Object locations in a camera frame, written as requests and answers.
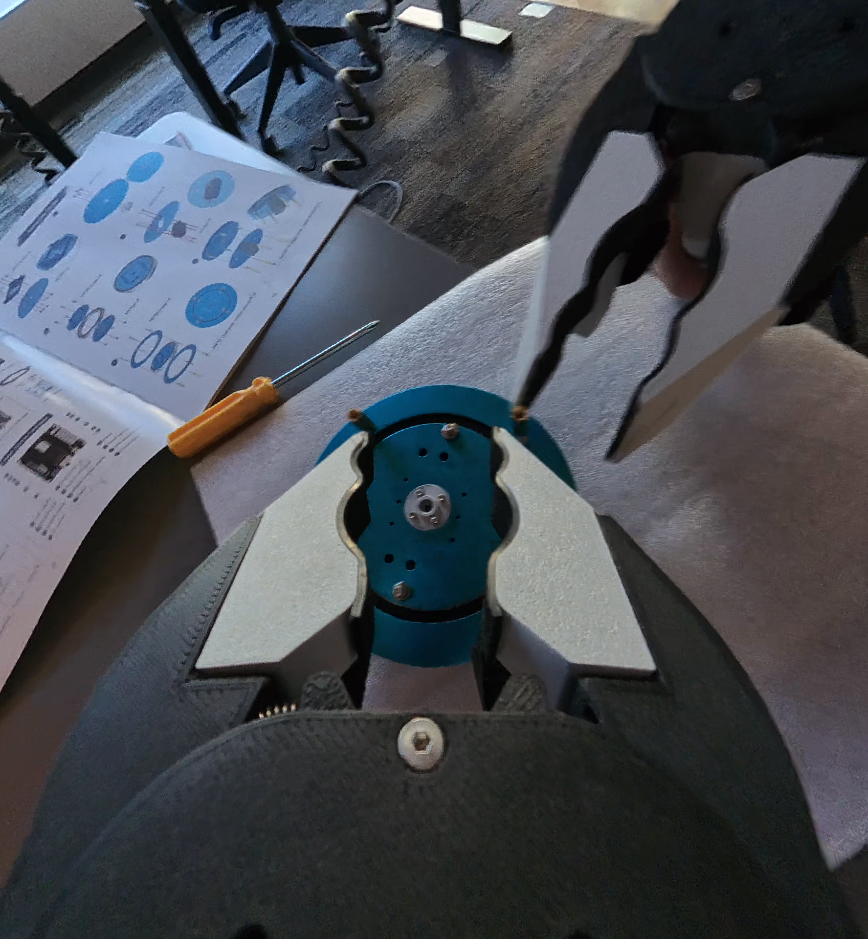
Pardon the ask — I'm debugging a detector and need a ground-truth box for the open instruction manual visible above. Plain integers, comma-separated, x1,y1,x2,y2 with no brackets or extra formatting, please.
0,110,361,757

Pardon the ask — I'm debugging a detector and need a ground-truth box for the black office chair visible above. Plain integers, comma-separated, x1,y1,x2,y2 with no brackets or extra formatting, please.
210,0,378,151

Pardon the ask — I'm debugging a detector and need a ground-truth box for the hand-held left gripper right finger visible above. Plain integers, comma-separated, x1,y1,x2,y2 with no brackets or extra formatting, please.
478,425,660,691

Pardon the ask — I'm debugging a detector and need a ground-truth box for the dark desk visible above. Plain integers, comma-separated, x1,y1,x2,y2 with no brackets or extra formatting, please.
0,198,868,939

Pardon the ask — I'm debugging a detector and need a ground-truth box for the white foam sheet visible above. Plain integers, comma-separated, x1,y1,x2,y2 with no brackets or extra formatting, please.
190,236,868,872

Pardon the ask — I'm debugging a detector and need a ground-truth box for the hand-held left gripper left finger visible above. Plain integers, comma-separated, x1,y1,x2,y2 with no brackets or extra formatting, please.
194,430,372,679

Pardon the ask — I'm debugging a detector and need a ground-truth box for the metal desk foot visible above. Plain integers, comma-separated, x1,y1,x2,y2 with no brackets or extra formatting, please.
397,0,514,51

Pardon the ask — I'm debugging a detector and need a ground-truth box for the person's right hand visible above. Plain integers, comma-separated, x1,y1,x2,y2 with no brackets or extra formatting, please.
656,211,722,299

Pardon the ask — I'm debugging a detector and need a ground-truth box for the blue round turntable base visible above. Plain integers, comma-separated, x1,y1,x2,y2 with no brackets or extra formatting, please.
315,383,578,670

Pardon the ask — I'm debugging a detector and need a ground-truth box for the yellow-handled screwdriver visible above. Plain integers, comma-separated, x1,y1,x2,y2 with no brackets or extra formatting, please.
167,320,381,460

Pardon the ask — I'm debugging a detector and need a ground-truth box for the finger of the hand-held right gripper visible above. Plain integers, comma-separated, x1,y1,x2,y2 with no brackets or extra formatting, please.
513,129,683,410
604,150,868,463

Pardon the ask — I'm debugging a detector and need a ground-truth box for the black desk leg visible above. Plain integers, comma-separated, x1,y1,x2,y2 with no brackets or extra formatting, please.
0,44,79,173
139,0,247,140

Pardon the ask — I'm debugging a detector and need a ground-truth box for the thin white cable loop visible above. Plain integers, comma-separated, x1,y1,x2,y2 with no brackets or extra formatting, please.
359,179,407,221

